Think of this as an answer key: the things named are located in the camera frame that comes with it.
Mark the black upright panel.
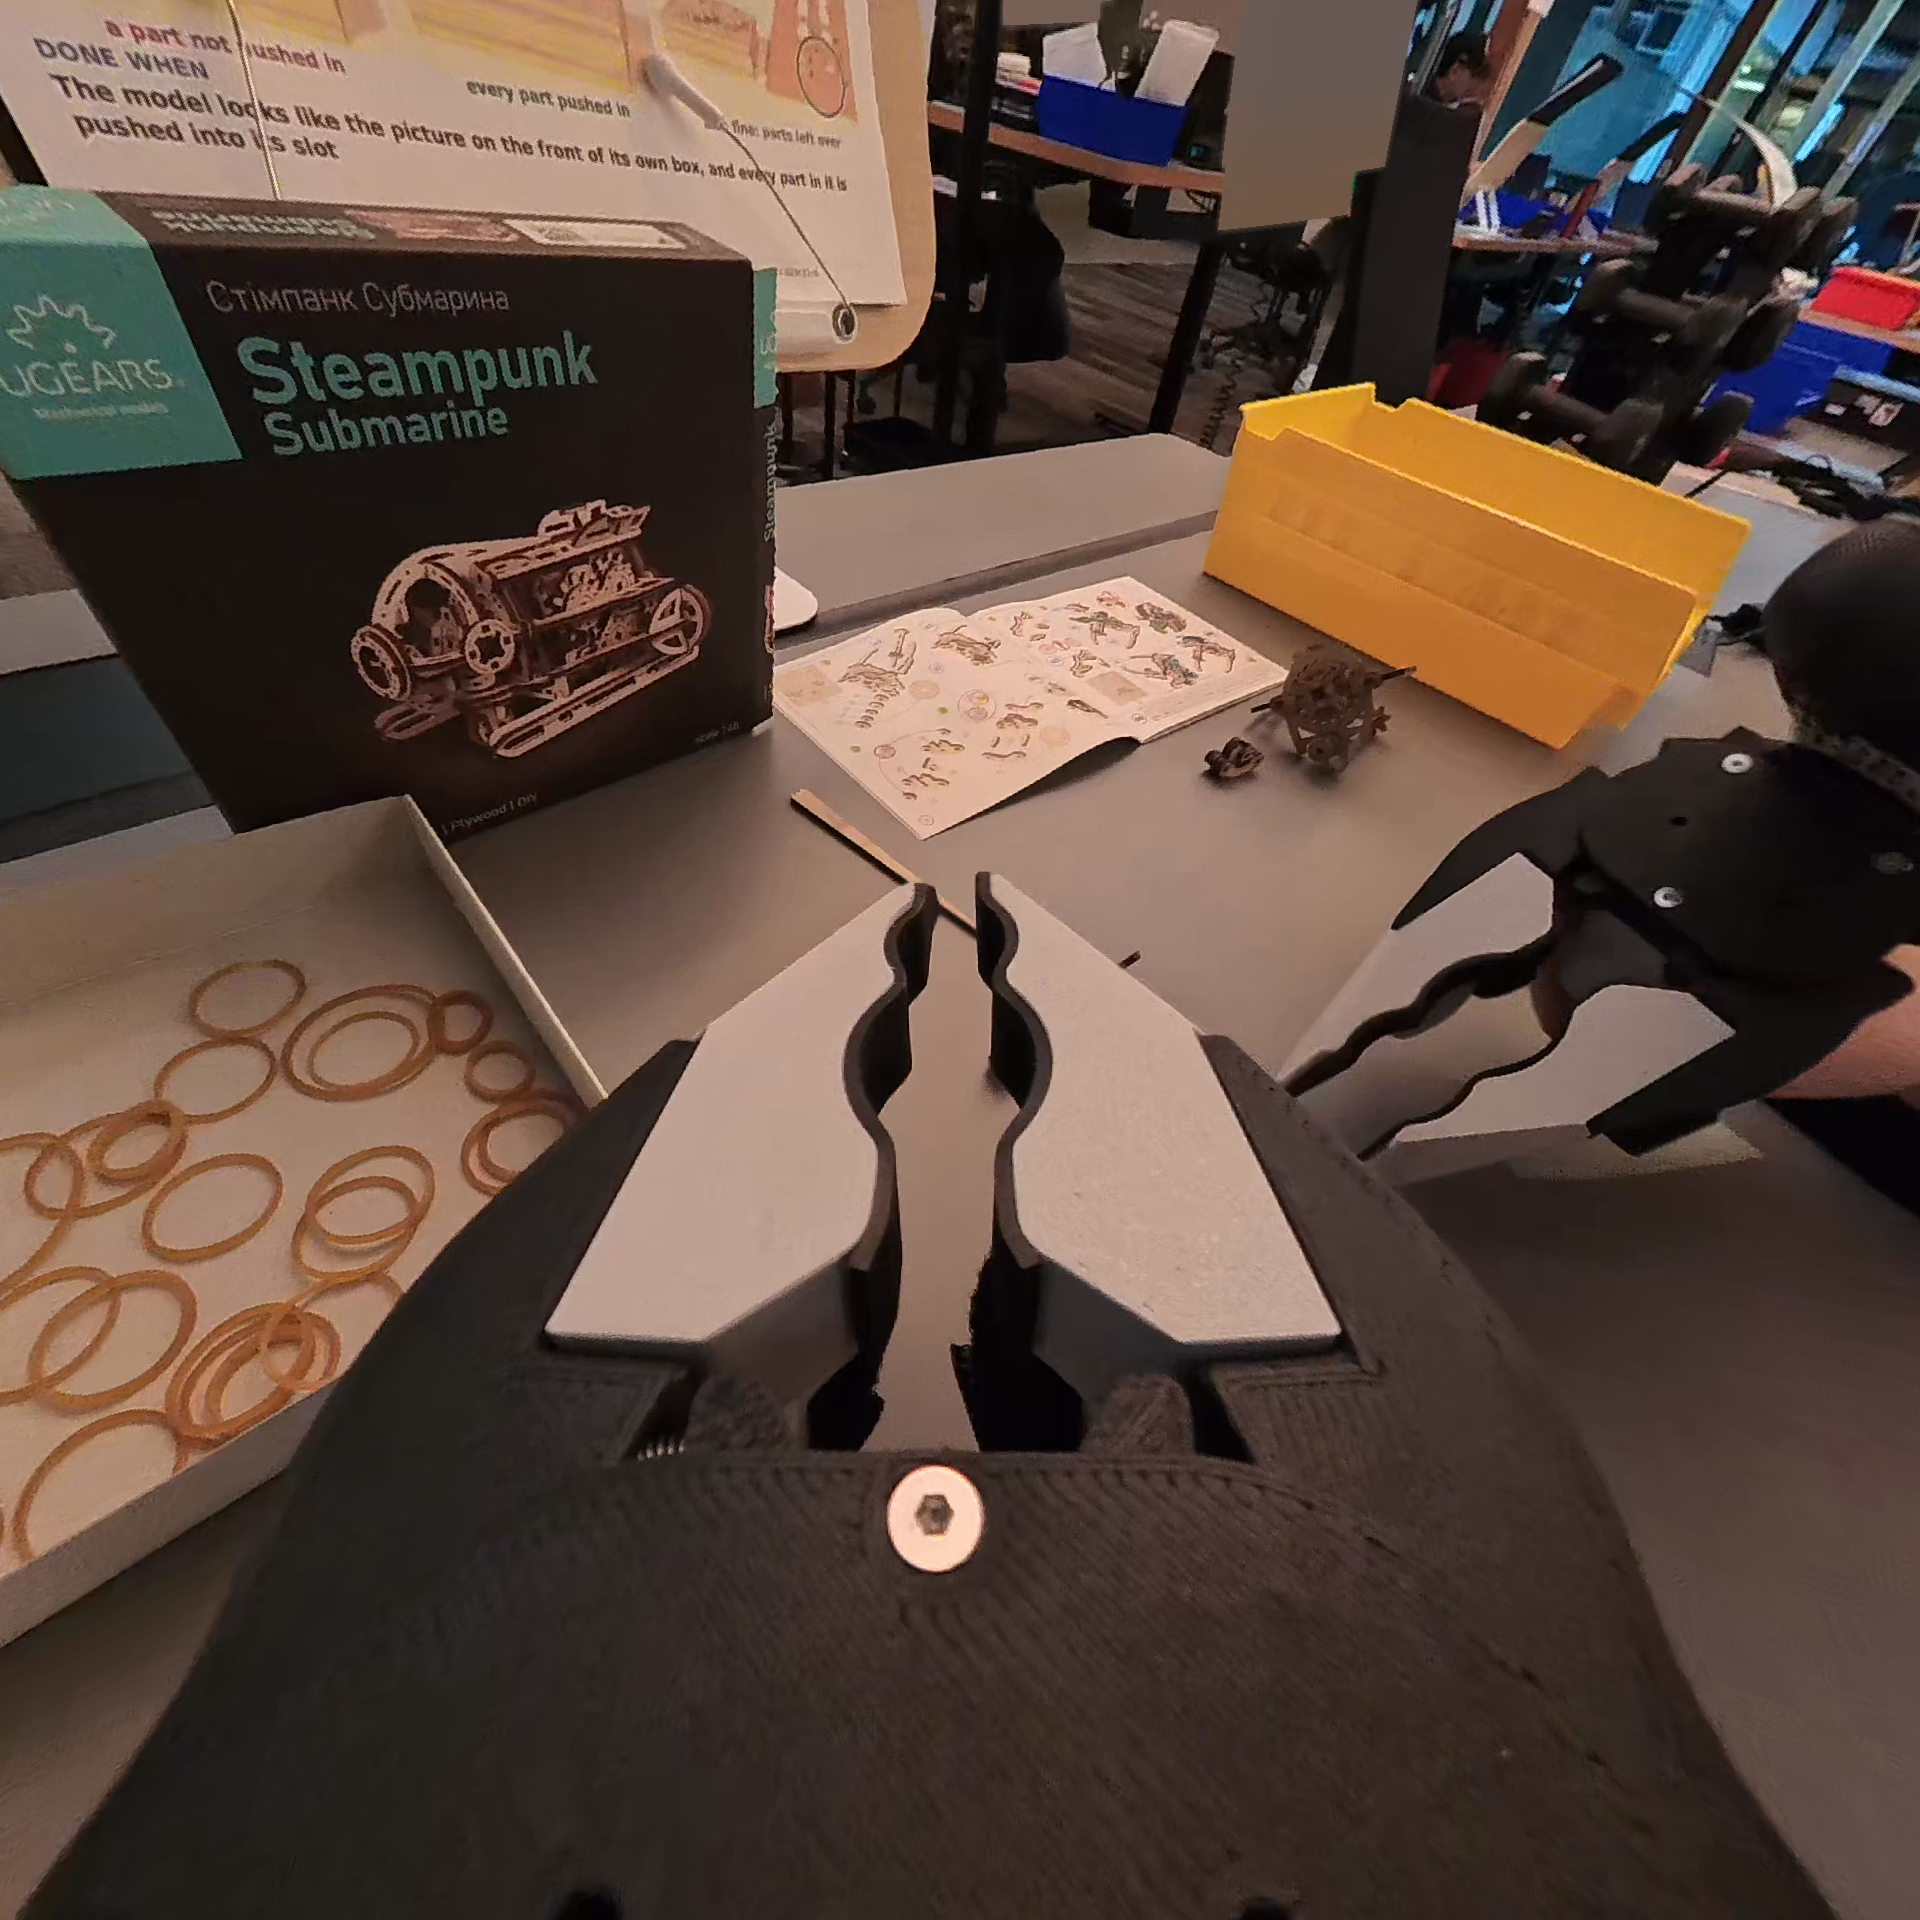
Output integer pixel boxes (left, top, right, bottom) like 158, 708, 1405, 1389
1318, 104, 1479, 407

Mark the black lamp pole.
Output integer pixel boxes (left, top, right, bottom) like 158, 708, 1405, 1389
960, 0, 1004, 452

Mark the black cable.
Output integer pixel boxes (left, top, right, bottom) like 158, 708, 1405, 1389
1763, 450, 1900, 528

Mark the blue plastic bin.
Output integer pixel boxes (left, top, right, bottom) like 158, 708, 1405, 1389
1036, 70, 1190, 167
1745, 322, 1920, 436

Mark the wooden gear model assembly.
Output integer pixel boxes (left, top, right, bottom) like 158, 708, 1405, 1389
1253, 641, 1420, 774

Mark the black model kit box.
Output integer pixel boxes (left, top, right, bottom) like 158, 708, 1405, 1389
0, 188, 782, 833

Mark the black dumbbell rack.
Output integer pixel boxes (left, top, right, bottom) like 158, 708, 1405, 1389
1476, 162, 1862, 481

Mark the white cardboard tray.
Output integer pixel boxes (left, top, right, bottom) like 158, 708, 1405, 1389
0, 796, 607, 1652

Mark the printed instruction sheet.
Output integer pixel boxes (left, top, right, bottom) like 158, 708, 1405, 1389
0, 0, 909, 309

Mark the person's right hand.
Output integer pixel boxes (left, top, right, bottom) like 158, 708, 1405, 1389
1776, 941, 1920, 1108

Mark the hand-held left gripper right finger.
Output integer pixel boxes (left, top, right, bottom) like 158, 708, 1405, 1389
976, 873, 1344, 1362

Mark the yellow plastic bin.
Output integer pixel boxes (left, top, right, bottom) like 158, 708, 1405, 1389
1205, 382, 1752, 750

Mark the thin wooden strip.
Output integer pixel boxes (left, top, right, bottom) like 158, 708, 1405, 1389
790, 785, 1144, 968

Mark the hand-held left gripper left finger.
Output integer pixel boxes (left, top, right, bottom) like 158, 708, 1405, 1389
544, 882, 940, 1362

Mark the assembly instruction booklet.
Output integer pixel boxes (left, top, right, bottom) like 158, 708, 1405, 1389
773, 575, 1289, 841

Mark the white-tipped wire clip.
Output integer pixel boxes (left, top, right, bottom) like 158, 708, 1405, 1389
643, 52, 863, 345

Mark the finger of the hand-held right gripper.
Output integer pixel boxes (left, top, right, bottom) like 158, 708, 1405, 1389
1357, 972, 1729, 1186
1281, 895, 1565, 1094

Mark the pile of rubber bands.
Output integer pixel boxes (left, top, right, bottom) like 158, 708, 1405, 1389
0, 959, 582, 1560

